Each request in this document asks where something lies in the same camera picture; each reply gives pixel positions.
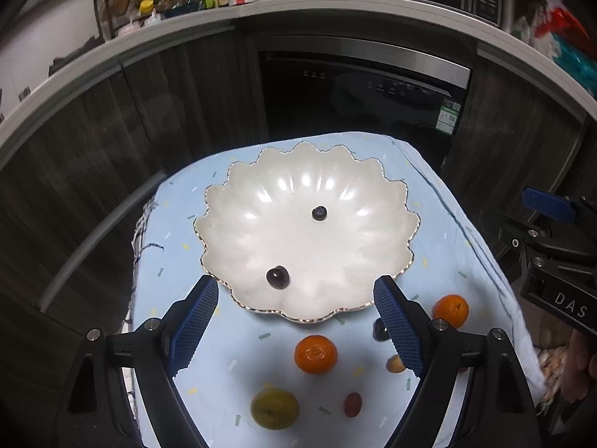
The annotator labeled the green apple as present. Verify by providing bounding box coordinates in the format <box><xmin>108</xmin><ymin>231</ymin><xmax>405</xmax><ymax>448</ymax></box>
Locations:
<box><xmin>250</xmin><ymin>388</ymin><xmax>300</xmax><ymax>429</ymax></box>

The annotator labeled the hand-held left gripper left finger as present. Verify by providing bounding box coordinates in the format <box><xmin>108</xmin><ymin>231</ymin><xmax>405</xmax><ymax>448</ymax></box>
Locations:
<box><xmin>56</xmin><ymin>274</ymin><xmax>220</xmax><ymax>448</ymax></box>

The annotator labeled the black built-in dishwasher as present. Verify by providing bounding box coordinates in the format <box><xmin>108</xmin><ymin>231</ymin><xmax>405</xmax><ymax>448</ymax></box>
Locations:
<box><xmin>259</xmin><ymin>35</ymin><xmax>472</xmax><ymax>171</ymax></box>

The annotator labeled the grey cabinet handle strip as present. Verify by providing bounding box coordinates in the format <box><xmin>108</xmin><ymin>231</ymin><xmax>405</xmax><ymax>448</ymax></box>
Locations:
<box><xmin>38</xmin><ymin>170</ymin><xmax>162</xmax><ymax>312</ymax></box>

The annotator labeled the dark purple cherry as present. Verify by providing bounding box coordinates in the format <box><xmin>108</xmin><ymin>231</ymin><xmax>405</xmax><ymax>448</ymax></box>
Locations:
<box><xmin>266</xmin><ymin>266</ymin><xmax>290</xmax><ymax>290</ymax></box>

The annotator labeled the dark wood cabinet door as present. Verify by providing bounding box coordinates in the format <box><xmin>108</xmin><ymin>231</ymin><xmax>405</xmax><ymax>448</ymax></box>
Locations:
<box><xmin>441</xmin><ymin>56</ymin><xmax>589</xmax><ymax>262</ymax></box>
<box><xmin>0</xmin><ymin>63</ymin><xmax>164</xmax><ymax>337</ymax></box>
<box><xmin>119</xmin><ymin>32</ymin><xmax>261</xmax><ymax>183</ymax></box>

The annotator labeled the teal plastic bag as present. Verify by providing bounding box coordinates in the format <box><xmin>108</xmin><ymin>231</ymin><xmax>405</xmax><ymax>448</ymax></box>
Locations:
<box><xmin>554</xmin><ymin>37</ymin><xmax>597</xmax><ymax>101</ymax></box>

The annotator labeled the green dishwasher sticker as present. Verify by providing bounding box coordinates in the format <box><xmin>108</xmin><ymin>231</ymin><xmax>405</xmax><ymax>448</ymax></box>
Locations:
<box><xmin>435</xmin><ymin>100</ymin><xmax>463</xmax><ymax>134</ymax></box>

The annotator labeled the light blue tablecloth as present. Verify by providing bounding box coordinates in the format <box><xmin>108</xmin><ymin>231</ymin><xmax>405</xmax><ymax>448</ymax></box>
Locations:
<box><xmin>131</xmin><ymin>131</ymin><xmax>548</xmax><ymax>448</ymax></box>

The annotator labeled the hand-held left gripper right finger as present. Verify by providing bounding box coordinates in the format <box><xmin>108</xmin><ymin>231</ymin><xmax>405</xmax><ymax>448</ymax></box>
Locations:
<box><xmin>373</xmin><ymin>276</ymin><xmax>544</xmax><ymax>448</ymax></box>

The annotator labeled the red and white plastic bag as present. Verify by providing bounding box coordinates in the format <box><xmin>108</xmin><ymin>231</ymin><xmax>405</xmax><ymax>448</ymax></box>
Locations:
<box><xmin>512</xmin><ymin>0</ymin><xmax>584</xmax><ymax>57</ymax></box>

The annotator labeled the person's right hand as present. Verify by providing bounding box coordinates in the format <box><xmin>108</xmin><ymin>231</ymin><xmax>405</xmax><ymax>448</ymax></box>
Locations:
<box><xmin>557</xmin><ymin>324</ymin><xmax>597</xmax><ymax>404</ymax></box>

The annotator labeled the mandarin orange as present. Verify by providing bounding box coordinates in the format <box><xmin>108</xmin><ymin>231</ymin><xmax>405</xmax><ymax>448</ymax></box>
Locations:
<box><xmin>294</xmin><ymin>334</ymin><xmax>338</xmax><ymax>375</ymax></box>
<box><xmin>432</xmin><ymin>294</ymin><xmax>470</xmax><ymax>328</ymax></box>

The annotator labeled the white scalloped bowl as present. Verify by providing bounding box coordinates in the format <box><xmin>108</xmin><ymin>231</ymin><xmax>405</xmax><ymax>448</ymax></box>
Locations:
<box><xmin>193</xmin><ymin>142</ymin><xmax>421</xmax><ymax>324</ymax></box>

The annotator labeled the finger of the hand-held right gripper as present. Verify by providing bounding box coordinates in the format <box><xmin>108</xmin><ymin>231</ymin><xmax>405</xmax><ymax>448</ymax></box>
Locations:
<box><xmin>521</xmin><ymin>187</ymin><xmax>597</xmax><ymax>227</ymax></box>
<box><xmin>497</xmin><ymin>221</ymin><xmax>597</xmax><ymax>285</ymax></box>

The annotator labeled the white kitchen countertop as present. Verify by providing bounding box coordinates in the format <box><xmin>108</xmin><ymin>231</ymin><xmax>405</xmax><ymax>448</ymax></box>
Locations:
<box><xmin>0</xmin><ymin>0</ymin><xmax>597</xmax><ymax>162</ymax></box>

